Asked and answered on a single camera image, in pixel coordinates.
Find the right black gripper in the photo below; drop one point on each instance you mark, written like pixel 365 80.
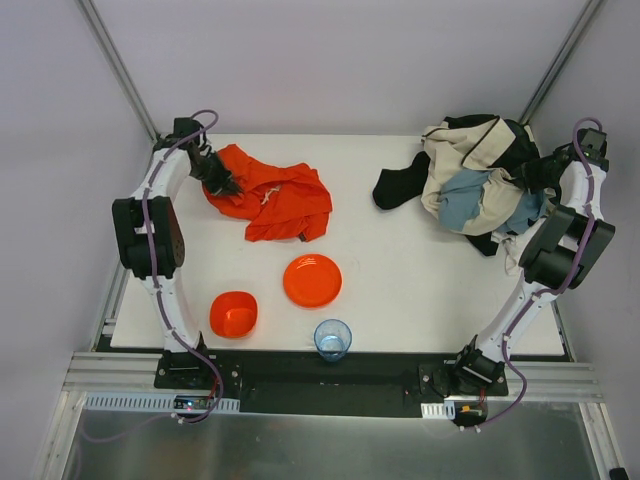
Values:
pixel 533 171

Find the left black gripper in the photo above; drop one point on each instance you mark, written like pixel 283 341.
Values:
pixel 215 175

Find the black and cream mesh jacket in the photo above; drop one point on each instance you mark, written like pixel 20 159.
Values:
pixel 475 142

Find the orange cloth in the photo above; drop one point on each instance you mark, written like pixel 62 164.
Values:
pixel 280 203

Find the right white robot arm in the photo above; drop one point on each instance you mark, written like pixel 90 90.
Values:
pixel 557 258

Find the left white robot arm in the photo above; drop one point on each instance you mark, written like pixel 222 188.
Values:
pixel 148 235

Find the white cloth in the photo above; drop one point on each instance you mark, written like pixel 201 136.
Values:
pixel 514 246

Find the light blue cloth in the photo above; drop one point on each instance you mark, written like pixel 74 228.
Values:
pixel 478 202

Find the black cloth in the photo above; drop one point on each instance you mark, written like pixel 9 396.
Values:
pixel 396 187

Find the orange plate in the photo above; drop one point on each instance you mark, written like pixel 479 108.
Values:
pixel 312 281

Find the orange bowl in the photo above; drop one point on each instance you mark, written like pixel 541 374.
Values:
pixel 233 314

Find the blue transparent cup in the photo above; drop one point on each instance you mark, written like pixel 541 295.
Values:
pixel 332 339

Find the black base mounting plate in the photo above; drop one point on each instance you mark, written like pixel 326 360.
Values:
pixel 390 385

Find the right aluminium corner post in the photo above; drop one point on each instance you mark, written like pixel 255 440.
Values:
pixel 587 16

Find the aluminium corner post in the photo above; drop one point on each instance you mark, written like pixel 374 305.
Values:
pixel 587 16
pixel 106 44

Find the left aluminium corner post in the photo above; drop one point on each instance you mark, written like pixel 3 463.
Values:
pixel 106 44

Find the aluminium frame rail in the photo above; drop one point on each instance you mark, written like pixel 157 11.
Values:
pixel 113 372

